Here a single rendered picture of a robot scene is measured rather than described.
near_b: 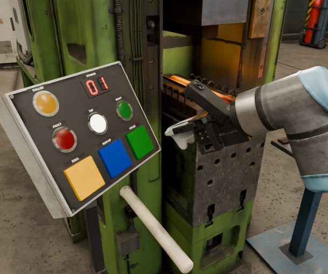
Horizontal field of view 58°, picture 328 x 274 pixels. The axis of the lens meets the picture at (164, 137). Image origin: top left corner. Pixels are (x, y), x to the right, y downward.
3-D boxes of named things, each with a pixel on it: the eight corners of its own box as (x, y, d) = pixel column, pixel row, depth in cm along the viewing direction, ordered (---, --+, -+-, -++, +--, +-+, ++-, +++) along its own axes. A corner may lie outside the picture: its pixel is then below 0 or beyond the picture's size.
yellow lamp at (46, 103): (61, 113, 64) (57, 94, 62) (38, 117, 62) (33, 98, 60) (57, 109, 66) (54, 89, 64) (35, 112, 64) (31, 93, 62)
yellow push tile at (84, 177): (105, 183, 68) (91, 154, 67) (81, 201, 63) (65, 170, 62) (101, 184, 70) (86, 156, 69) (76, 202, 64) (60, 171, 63)
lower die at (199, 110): (234, 115, 121) (237, 95, 117) (195, 126, 111) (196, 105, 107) (177, 88, 152) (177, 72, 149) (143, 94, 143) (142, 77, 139)
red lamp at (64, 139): (79, 148, 65) (76, 130, 63) (57, 154, 63) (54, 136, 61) (74, 142, 67) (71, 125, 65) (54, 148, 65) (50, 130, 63)
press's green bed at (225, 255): (243, 265, 165) (254, 198, 143) (188, 298, 147) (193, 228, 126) (185, 208, 207) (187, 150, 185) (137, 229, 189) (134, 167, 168)
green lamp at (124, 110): (135, 118, 80) (134, 103, 78) (119, 122, 78) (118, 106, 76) (130, 114, 82) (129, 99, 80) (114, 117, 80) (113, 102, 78)
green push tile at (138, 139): (155, 148, 83) (143, 124, 82) (138, 160, 77) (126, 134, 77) (150, 149, 84) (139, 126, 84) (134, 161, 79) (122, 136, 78)
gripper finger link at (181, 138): (166, 155, 73) (196, 148, 67) (156, 134, 72) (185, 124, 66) (173, 150, 75) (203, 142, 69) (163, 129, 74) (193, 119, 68)
